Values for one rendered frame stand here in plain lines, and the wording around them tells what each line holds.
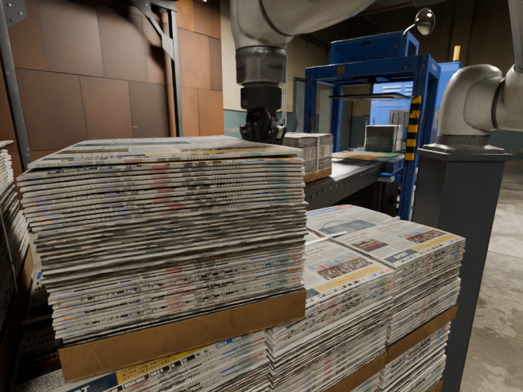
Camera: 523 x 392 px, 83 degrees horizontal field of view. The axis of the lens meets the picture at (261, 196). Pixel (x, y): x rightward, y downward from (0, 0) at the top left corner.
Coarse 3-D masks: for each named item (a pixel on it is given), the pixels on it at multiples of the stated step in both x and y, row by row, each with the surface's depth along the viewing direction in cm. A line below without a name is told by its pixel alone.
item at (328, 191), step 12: (360, 168) 196; (372, 168) 203; (384, 168) 229; (336, 180) 155; (348, 180) 168; (360, 180) 186; (372, 180) 207; (312, 192) 134; (324, 192) 144; (336, 192) 157; (348, 192) 171; (312, 204) 135; (324, 204) 146
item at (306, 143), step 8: (288, 136) 139; (296, 136) 139; (304, 136) 139; (312, 136) 145; (288, 144) 140; (296, 144) 137; (304, 144) 140; (312, 144) 147; (304, 152) 142; (312, 152) 147; (304, 160) 142; (312, 160) 147; (304, 168) 142; (312, 168) 149
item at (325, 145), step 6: (324, 138) 156; (330, 138) 162; (324, 144) 157; (330, 144) 163; (324, 150) 157; (330, 150) 163; (324, 156) 158; (330, 156) 163; (324, 162) 158; (330, 162) 164; (324, 168) 160
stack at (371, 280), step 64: (320, 256) 62; (384, 256) 61; (448, 256) 68; (320, 320) 47; (384, 320) 57; (64, 384) 32; (128, 384) 32; (192, 384) 36; (256, 384) 42; (320, 384) 51; (384, 384) 64
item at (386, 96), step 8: (328, 96) 256; (336, 96) 252; (344, 96) 248; (352, 96) 245; (360, 96) 245; (368, 96) 245; (376, 96) 244; (384, 96) 244; (392, 96) 245; (400, 96) 245; (408, 96) 258
